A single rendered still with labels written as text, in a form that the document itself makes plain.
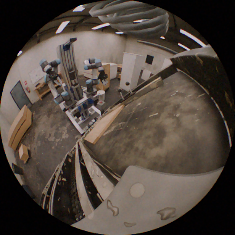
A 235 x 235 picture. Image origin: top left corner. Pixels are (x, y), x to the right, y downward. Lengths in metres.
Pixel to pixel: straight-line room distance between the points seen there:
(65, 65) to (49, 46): 4.67
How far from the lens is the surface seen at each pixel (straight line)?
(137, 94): 0.54
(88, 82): 1.37
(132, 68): 3.02
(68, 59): 1.34
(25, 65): 5.97
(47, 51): 5.84
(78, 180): 0.15
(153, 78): 0.72
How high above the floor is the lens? 1.80
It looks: 54 degrees down
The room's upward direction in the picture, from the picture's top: 8 degrees clockwise
